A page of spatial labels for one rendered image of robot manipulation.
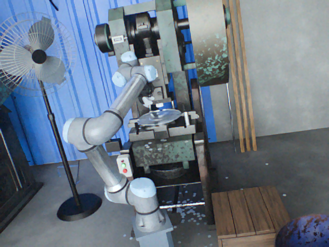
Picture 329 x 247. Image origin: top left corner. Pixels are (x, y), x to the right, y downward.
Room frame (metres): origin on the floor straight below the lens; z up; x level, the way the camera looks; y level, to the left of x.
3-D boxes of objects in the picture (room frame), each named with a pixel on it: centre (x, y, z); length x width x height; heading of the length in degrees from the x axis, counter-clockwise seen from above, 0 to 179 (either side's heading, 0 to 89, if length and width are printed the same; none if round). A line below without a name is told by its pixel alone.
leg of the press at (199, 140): (2.25, -0.24, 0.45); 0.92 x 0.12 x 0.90; 172
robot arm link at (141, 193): (1.38, 0.19, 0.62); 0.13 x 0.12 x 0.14; 59
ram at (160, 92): (2.10, 0.05, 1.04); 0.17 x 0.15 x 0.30; 172
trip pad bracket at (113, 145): (1.96, 0.38, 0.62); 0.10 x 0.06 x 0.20; 82
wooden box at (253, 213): (1.48, -0.34, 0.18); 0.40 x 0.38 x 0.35; 174
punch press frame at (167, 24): (2.29, 0.02, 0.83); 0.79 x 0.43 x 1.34; 172
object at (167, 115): (2.02, 0.06, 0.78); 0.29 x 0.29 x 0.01
